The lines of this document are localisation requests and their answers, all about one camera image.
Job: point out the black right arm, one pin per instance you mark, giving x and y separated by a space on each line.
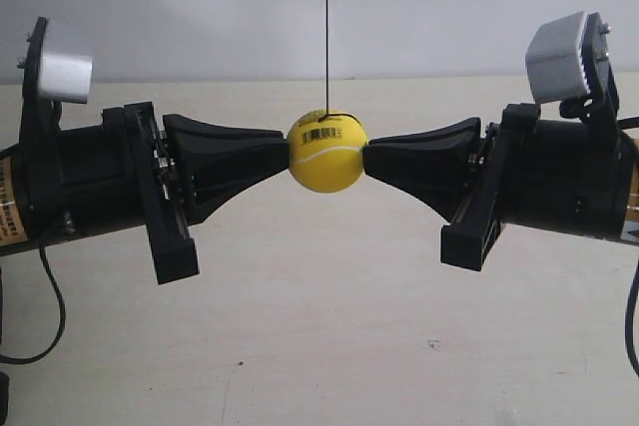
630 191

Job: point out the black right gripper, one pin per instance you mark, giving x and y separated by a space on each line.
560 176

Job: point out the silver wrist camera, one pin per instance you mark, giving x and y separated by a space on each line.
58 63
568 59

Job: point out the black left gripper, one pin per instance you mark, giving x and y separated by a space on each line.
111 183

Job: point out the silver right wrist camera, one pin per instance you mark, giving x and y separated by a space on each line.
568 59

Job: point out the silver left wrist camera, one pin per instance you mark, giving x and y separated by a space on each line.
58 63

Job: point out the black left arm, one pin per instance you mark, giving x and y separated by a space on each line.
32 200

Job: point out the yellow tennis ball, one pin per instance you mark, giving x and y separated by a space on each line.
326 151

